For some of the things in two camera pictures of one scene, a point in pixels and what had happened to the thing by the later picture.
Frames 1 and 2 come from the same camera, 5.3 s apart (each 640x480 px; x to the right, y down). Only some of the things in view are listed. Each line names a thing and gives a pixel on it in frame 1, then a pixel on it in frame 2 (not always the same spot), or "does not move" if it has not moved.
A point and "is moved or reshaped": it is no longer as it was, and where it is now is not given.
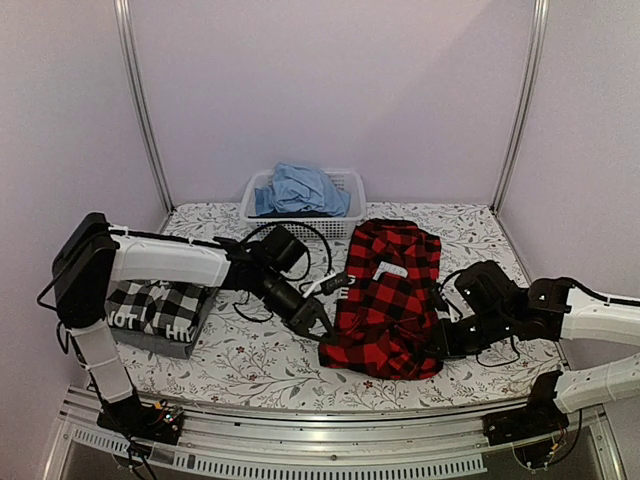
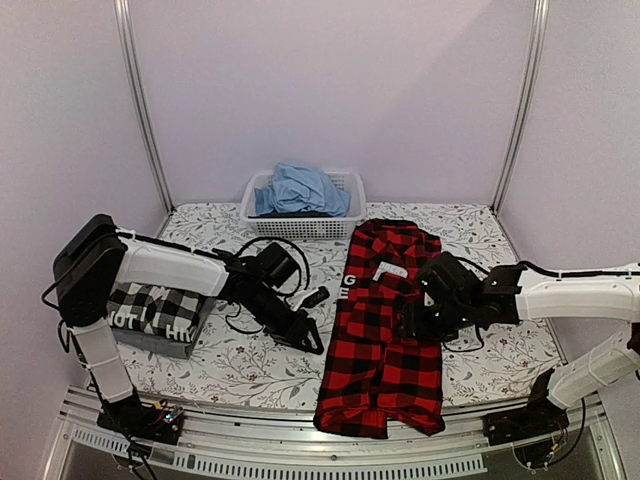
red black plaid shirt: x=382 y=322 is moved or reshaped
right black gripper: x=448 y=348 -> x=413 y=326
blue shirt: x=297 y=187 does not move
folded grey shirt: x=152 y=343 does not move
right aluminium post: x=539 y=33 does not move
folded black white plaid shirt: x=168 y=309 does not move
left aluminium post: x=127 y=37 does not move
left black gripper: x=305 y=319 -> x=303 y=326
